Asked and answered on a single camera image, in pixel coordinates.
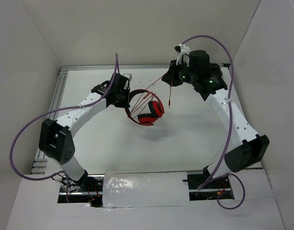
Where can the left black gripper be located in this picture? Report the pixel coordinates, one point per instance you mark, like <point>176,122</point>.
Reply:
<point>125,104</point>

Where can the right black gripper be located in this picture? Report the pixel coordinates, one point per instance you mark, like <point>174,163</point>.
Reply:
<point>171,76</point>

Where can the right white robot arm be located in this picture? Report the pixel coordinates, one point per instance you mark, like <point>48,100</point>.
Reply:
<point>246,146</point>

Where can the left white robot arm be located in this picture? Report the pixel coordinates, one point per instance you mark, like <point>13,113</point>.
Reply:
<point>56,136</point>

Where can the black headphones in corner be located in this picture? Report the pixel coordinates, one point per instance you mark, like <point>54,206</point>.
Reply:
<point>215,70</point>

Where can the white taped cover sheet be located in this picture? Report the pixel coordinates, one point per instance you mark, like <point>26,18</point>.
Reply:
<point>161,189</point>

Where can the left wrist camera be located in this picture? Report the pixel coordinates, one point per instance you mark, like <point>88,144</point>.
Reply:
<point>128,79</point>

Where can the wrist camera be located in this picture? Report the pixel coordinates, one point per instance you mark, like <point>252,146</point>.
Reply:
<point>128,79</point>
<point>183,52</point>

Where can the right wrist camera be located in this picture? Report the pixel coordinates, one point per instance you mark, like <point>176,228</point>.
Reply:
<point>183,52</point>

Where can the aluminium table frame rail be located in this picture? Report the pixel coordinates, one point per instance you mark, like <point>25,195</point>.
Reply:
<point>98,67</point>

